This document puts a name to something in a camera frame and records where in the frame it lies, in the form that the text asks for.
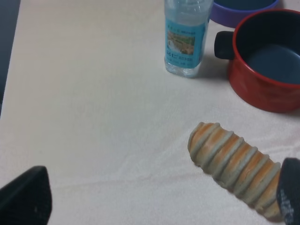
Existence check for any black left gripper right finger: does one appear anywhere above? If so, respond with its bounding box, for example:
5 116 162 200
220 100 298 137
276 158 300 225

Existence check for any striped spiral bread loaf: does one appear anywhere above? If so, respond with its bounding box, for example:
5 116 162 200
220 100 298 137
187 122 282 222

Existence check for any clear water bottle blue label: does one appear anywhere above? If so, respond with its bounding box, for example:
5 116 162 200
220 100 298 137
164 0 214 78

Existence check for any red pot with black handles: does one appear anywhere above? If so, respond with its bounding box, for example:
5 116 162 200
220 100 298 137
214 9 300 113

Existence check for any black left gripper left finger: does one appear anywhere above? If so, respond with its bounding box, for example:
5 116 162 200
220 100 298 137
0 165 53 225

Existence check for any purple frying pan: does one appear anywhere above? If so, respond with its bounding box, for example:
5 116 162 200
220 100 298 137
210 0 279 28

